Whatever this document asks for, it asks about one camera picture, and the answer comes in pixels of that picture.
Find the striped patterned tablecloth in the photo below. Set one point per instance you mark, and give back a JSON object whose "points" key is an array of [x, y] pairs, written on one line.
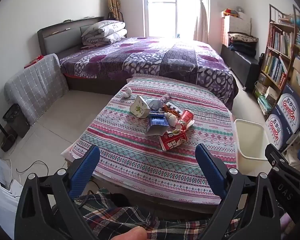
{"points": [[140, 165]]}

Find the orange peel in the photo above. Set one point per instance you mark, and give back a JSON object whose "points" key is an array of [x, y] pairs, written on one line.
{"points": [[170, 109]]}

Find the red and yellow plush toy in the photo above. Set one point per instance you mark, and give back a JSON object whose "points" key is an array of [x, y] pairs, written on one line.
{"points": [[230, 12]]}

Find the blue cardboard box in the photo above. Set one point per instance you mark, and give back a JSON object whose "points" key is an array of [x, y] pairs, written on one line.
{"points": [[156, 123]]}

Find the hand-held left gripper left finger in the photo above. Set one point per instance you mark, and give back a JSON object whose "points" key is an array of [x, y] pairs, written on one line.
{"points": [[86, 166]]}

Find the person's left hand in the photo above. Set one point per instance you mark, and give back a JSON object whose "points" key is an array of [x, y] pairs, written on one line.
{"points": [[127, 233]]}

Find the pink foam puzzle strip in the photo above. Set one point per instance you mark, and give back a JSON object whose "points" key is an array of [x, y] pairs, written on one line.
{"points": [[166, 96]]}

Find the dark wooden bed frame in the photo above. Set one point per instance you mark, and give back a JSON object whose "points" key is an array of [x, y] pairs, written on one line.
{"points": [[50, 31]]}

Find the beige curtain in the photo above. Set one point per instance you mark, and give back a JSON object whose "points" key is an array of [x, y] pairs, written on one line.
{"points": [[202, 12]]}

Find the rows of shelf books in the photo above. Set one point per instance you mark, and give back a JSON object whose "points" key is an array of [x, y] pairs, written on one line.
{"points": [[281, 42]]}

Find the red cloth item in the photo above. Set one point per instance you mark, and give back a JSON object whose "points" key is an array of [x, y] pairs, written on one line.
{"points": [[33, 61]]}

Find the wooden bookshelf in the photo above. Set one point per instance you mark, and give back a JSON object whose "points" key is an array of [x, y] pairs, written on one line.
{"points": [[271, 27]]}

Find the stack of floor books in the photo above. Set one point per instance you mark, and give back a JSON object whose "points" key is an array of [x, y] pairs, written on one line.
{"points": [[263, 102]]}

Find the window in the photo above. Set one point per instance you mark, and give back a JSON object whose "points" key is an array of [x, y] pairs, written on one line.
{"points": [[165, 7]]}

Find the purple patterned blanket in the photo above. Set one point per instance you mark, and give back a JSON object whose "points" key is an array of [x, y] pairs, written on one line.
{"points": [[152, 55]]}

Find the red noodle cup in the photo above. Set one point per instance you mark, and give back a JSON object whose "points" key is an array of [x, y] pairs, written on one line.
{"points": [[186, 118]]}

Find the black mesh basket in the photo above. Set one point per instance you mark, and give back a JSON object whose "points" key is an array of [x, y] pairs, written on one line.
{"points": [[13, 116]]}

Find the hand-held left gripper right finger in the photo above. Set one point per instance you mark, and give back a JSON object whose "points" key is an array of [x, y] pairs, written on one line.
{"points": [[210, 170]]}

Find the white green-print carton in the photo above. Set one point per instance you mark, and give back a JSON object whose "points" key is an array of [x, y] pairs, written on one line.
{"points": [[139, 107]]}

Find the white foam puzzle strip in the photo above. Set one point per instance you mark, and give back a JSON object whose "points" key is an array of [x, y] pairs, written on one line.
{"points": [[176, 105]]}

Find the white plastic bin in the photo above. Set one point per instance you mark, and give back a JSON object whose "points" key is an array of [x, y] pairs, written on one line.
{"points": [[252, 152]]}

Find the grey-blue bag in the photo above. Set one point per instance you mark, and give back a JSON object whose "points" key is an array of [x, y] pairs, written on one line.
{"points": [[155, 103]]}

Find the folded white printed quilt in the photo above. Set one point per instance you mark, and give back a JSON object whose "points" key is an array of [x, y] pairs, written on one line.
{"points": [[105, 31]]}

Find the pile of folded clothes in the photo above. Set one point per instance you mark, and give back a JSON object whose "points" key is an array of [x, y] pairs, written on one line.
{"points": [[242, 43]]}

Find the white crumpled tissue ball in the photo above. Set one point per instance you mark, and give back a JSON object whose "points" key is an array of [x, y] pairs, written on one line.
{"points": [[126, 92]]}

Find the black bench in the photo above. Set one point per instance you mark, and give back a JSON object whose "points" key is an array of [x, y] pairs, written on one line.
{"points": [[242, 62]]}

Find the red snack packet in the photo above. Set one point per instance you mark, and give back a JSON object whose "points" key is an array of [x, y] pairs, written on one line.
{"points": [[173, 140]]}

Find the beige plaid coat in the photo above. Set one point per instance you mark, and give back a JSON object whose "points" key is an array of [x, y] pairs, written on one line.
{"points": [[114, 5]]}

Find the grey checked cushion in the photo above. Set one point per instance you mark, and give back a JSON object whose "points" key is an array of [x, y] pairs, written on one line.
{"points": [[37, 85]]}

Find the patterned paper towel wad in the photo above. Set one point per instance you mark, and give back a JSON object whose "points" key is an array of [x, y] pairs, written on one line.
{"points": [[172, 118]]}

